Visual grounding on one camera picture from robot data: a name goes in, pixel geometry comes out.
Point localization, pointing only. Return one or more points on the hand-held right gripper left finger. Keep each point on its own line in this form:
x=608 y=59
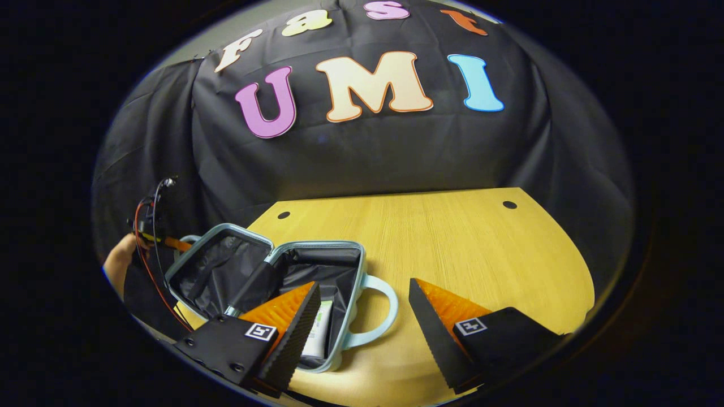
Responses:
x=300 y=339

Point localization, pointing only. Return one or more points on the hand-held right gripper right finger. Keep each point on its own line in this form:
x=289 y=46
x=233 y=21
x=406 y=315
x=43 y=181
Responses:
x=435 y=345

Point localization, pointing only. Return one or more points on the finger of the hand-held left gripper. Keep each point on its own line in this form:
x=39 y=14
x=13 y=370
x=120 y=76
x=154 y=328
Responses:
x=176 y=245

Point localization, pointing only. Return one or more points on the white tube with green cap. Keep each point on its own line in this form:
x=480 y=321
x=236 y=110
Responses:
x=318 y=333

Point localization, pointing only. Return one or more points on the light blue suitcase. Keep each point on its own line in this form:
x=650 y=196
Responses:
x=317 y=271

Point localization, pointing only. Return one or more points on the black backdrop cloth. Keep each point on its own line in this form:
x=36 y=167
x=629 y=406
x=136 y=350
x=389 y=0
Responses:
x=396 y=152

